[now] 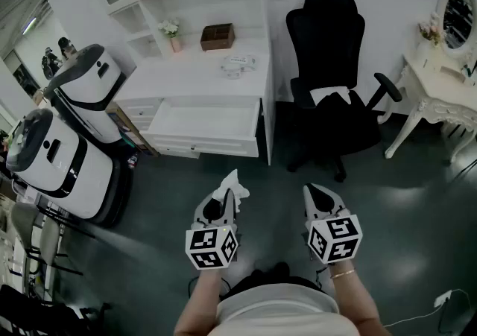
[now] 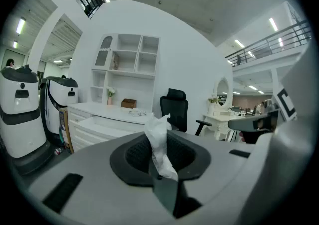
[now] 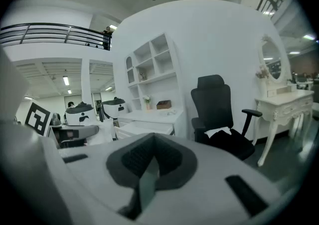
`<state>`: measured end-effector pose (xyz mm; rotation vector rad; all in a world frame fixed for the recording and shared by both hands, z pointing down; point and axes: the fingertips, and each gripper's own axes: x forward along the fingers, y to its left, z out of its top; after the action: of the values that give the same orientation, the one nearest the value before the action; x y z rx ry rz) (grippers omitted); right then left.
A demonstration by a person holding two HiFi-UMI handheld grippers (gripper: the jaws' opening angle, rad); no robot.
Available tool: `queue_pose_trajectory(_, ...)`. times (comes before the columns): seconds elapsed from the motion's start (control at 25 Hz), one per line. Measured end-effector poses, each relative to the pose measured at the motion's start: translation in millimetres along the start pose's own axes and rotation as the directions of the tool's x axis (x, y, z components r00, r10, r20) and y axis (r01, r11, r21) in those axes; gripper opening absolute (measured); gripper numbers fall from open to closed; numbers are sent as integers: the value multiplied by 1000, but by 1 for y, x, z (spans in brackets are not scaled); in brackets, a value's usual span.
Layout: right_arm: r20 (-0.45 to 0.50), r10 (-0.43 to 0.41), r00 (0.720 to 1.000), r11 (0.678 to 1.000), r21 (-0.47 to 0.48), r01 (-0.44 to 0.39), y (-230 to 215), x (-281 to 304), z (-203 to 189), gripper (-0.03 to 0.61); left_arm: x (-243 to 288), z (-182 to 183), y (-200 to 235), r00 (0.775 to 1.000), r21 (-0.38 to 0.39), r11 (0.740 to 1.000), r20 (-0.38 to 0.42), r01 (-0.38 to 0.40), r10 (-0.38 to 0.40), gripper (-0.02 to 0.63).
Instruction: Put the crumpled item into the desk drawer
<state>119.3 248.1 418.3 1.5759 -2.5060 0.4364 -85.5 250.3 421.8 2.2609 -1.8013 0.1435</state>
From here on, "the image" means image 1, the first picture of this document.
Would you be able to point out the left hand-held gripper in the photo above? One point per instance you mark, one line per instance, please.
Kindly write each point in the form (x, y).
(208, 247)

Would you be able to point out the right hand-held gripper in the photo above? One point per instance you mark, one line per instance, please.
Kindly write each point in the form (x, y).
(335, 239)

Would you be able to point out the white tissue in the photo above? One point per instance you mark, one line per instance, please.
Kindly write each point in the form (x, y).
(233, 182)

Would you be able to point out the white desk drawer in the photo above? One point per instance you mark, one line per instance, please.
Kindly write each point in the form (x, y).
(205, 122)

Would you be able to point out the person's right forearm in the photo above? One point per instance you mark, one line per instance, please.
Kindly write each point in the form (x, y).
(354, 297)

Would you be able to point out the person's left forearm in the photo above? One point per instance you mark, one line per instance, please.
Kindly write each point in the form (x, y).
(197, 301)

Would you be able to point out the person's black trousers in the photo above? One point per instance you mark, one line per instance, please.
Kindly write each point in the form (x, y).
(275, 276)

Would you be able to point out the small red-capped bottle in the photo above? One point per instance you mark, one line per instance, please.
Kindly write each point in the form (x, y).
(132, 161)

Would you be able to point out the person's white shirt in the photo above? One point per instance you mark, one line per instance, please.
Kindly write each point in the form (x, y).
(279, 312)

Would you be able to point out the brown wooden board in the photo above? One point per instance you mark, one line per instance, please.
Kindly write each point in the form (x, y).
(126, 126)

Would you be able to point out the white desk with shelf hutch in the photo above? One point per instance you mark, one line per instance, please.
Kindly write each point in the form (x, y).
(186, 77)

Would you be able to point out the clear round jar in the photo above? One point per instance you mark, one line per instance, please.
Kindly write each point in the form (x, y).
(232, 73)

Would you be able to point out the white robot with black lid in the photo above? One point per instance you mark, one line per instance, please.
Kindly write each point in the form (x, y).
(74, 182)
(89, 92)

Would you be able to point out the white wet wipes packet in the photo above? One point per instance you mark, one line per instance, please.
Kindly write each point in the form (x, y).
(240, 60)

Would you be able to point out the white power strip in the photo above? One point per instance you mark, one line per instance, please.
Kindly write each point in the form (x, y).
(442, 298)

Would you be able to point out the black office chair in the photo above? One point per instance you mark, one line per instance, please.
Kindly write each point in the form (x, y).
(328, 40)

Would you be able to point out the white ornate vanity table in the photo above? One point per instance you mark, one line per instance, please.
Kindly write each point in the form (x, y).
(436, 85)

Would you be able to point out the brown wooden organizer box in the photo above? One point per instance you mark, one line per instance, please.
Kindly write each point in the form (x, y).
(217, 38)

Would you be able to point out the grey stool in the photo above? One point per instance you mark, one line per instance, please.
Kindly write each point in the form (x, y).
(50, 241)
(22, 222)

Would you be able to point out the pink vase with white flowers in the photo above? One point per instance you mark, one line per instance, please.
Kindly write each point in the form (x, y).
(172, 31)

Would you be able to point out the pink flower bouquet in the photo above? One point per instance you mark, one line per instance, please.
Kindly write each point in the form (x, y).
(429, 32)

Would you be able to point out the oval white-framed mirror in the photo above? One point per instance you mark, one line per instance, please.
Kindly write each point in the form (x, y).
(457, 19)

